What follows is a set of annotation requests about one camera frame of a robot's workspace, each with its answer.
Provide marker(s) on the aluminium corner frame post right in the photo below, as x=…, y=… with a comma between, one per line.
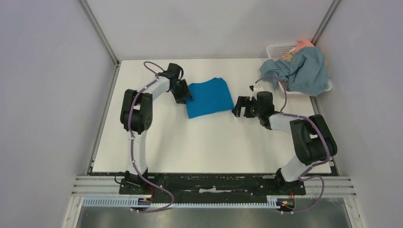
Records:
x=325, y=21

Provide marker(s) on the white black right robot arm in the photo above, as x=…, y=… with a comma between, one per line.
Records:
x=311, y=138

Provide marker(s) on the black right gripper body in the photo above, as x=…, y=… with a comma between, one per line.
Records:
x=248, y=107

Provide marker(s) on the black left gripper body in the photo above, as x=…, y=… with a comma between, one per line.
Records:
x=179, y=84

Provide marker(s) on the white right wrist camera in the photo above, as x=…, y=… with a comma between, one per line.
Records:
x=256, y=88

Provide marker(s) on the white plastic laundry basket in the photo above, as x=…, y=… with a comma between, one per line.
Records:
x=276, y=51

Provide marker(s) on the bright blue t shirt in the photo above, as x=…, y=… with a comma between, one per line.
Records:
x=209, y=97

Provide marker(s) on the grey-blue t shirt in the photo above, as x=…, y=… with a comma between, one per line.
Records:
x=305, y=73

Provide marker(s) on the aluminium corner frame post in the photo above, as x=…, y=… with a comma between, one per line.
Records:
x=325, y=21
x=98, y=30

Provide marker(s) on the aluminium front frame rail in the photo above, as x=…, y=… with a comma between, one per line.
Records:
x=335, y=187

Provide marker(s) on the pink t shirt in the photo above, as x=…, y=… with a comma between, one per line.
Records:
x=301, y=43

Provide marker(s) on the white slotted cable duct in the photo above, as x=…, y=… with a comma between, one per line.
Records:
x=136, y=202

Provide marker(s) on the tan t shirt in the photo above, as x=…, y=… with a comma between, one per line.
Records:
x=290, y=70

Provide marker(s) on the aluminium corner frame post left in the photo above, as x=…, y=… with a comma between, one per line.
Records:
x=98, y=30

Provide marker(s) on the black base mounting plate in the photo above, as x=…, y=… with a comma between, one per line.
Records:
x=181, y=188

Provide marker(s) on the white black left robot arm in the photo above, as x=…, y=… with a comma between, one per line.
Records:
x=136, y=117

